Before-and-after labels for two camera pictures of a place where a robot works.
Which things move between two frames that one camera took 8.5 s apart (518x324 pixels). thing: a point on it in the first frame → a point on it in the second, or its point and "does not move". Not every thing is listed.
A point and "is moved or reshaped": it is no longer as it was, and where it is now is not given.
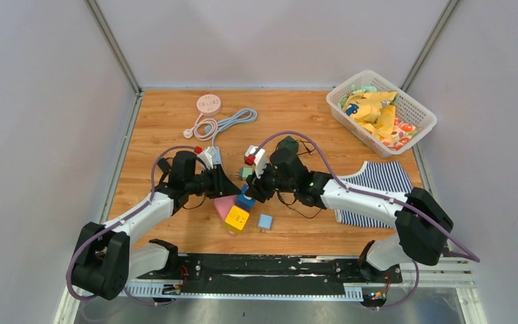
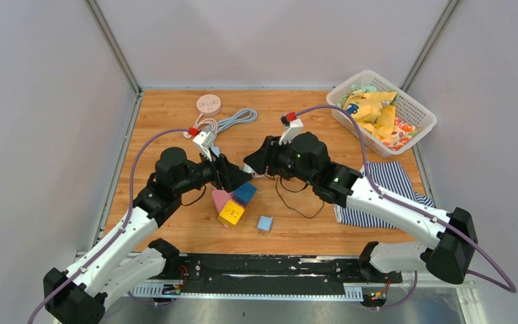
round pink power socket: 209,104 does not move
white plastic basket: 408,108 does not move
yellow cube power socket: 236,219 is moved or reshaped
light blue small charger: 265,221 does not move
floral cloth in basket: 402,133 does not move
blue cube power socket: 242,200 is moved or reshaped
